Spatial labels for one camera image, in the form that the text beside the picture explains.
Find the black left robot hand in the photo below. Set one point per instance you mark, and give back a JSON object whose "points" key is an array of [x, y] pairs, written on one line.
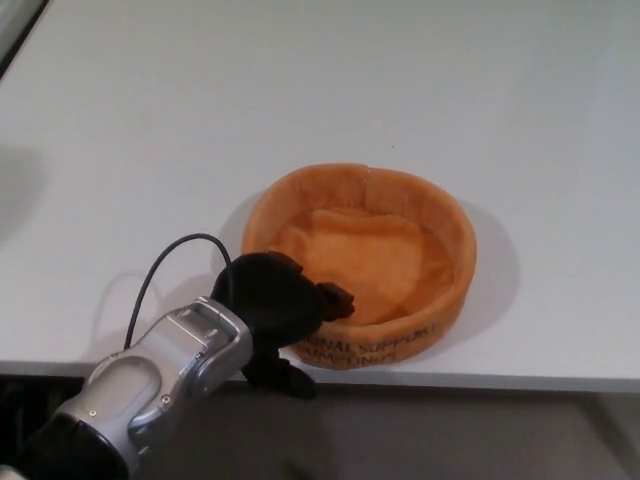
{"points": [[275, 295]]}

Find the orange plush round plate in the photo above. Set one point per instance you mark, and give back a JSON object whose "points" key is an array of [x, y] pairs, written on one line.
{"points": [[400, 260]]}

